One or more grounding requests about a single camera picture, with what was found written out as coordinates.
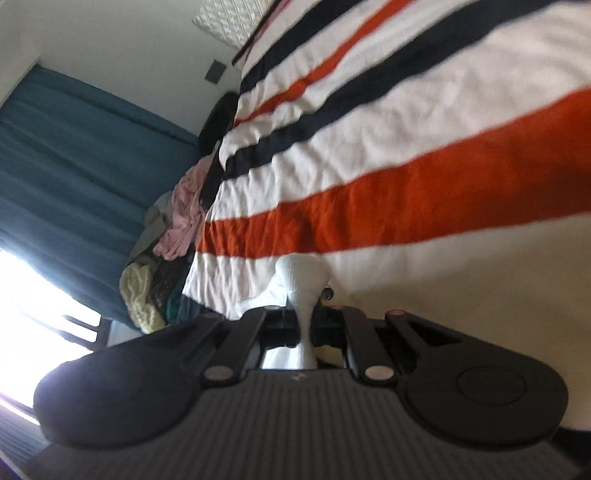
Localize window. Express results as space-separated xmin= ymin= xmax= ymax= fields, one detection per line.
xmin=0 ymin=244 xmax=112 ymax=416

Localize grey wall switch plate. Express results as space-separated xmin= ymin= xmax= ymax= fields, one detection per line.
xmin=204 ymin=59 xmax=228 ymax=86

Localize olive cloth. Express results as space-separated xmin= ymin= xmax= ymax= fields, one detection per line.
xmin=127 ymin=202 xmax=174 ymax=265

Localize pink clothes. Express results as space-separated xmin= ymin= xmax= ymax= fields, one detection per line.
xmin=152 ymin=154 xmax=218 ymax=262

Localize white shirt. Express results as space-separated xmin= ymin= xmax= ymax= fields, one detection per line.
xmin=233 ymin=254 xmax=333 ymax=370

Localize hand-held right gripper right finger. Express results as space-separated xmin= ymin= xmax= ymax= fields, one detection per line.
xmin=313 ymin=286 xmax=466 ymax=384

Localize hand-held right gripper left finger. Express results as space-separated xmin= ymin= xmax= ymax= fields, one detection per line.
xmin=178 ymin=307 xmax=299 ymax=387

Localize dark wooden bed frame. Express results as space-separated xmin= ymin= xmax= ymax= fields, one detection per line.
xmin=231 ymin=25 xmax=267 ymax=68

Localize teal curtain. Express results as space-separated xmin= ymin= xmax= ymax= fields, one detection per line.
xmin=0 ymin=65 xmax=202 ymax=325

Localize striped blanket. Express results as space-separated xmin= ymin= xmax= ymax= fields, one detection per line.
xmin=182 ymin=0 xmax=591 ymax=435

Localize dark clothes pile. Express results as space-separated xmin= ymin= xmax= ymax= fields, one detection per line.
xmin=148 ymin=255 xmax=195 ymax=325

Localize black chair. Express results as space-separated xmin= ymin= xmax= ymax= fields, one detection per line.
xmin=198 ymin=91 xmax=240 ymax=156

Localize yellow knitted cloth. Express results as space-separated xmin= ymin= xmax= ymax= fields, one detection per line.
xmin=120 ymin=262 xmax=170 ymax=336

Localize white quilted wall panel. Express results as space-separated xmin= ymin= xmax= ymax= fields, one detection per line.
xmin=191 ymin=0 xmax=280 ymax=53

